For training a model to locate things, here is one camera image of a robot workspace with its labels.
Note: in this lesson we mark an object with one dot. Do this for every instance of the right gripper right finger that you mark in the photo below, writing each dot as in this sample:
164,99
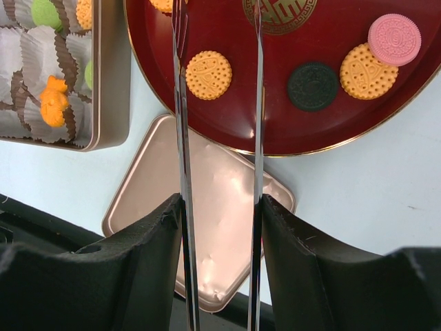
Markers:
320,283

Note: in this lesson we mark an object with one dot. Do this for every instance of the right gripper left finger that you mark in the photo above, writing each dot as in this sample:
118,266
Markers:
123,282

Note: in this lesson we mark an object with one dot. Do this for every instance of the orange fish-shaped cookie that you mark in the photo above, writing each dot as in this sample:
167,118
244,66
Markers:
54,102

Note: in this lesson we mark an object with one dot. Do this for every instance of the orange biscuit cookie bottom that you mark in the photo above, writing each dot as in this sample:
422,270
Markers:
208,75

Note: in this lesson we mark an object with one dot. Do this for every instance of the orange biscuit cookie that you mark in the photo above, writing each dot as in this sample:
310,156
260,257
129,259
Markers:
208,75
164,6
84,14
363,76

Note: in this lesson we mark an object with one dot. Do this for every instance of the green sandwich cookie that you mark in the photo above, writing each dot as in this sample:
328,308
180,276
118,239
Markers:
44,13
88,74

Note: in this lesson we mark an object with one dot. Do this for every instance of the metal serving tongs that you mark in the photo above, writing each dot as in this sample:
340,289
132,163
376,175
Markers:
179,43

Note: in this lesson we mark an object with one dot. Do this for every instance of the black sandwich cookie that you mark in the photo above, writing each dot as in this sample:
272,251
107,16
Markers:
312,87

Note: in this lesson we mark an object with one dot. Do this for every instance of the gold cookie tin box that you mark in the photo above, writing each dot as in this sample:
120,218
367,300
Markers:
111,78

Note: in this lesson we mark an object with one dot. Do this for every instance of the white paper cookie cups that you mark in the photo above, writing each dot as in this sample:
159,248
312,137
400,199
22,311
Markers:
29,55

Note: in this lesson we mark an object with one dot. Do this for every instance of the red round tray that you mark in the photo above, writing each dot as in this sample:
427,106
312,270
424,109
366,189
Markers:
294,33

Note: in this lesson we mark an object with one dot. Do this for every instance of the pink sandwich cookie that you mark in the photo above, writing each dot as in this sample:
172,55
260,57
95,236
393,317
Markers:
394,39

